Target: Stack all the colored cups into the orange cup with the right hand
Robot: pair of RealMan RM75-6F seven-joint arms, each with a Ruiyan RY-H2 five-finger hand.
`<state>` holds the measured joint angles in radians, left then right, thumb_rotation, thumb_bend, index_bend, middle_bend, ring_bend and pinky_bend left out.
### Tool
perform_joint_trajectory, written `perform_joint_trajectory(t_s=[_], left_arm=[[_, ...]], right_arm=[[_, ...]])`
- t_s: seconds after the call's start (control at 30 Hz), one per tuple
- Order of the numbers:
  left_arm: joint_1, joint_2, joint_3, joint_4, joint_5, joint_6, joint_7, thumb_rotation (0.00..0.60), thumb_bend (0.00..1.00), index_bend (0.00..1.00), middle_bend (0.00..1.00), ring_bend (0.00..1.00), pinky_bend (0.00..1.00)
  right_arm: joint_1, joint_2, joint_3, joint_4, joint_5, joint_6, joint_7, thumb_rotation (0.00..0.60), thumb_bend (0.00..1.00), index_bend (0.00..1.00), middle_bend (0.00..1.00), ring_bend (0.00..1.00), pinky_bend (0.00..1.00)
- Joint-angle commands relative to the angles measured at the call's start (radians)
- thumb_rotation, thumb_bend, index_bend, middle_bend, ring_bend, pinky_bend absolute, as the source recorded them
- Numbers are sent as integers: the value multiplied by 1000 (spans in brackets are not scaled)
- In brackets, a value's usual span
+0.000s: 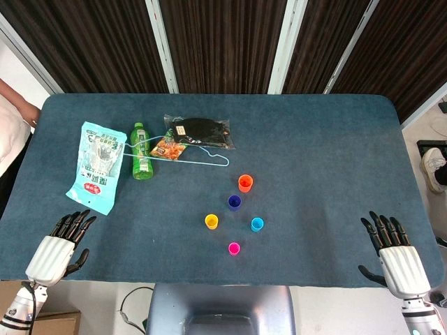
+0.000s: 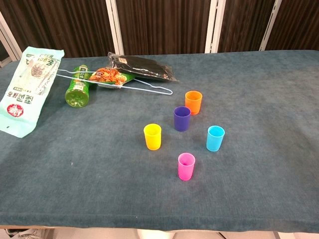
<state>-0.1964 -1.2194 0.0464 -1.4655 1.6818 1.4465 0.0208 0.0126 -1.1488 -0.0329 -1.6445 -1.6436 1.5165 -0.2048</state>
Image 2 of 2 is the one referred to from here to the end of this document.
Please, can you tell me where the yellow plastic cup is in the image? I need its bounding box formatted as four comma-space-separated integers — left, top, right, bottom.
143, 123, 162, 151

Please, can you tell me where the purple plastic cup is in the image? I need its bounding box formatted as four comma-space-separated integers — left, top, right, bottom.
173, 106, 192, 132

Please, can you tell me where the blue plastic cup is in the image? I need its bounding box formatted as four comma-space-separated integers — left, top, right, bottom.
206, 125, 225, 152

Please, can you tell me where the orange plastic cup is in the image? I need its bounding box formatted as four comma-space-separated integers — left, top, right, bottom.
184, 91, 203, 116

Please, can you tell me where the black garment in clear bag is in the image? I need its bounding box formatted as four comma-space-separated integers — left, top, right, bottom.
107, 51, 179, 83

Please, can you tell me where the pink plastic cup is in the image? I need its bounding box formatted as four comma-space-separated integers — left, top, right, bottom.
177, 153, 196, 181

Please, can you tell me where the orange snack packet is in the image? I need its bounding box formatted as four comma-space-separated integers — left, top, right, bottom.
89, 67, 137, 89

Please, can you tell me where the blue-green tablecloth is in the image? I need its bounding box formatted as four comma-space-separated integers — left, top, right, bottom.
0, 49, 319, 234

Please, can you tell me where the green tea bottle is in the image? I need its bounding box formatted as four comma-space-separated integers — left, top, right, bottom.
64, 64, 90, 109

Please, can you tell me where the pale teal snack bag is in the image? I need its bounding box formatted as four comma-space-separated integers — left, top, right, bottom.
0, 46, 65, 138

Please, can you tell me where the white sneaker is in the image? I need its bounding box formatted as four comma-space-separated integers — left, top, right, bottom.
4, 228, 50, 239

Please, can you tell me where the light blue wire hanger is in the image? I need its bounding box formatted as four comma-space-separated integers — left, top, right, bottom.
56, 69, 173, 96

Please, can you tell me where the white partition post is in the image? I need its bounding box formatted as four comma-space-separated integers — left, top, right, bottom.
260, 0, 283, 52
0, 11, 22, 69
204, 0, 226, 54
106, 0, 125, 57

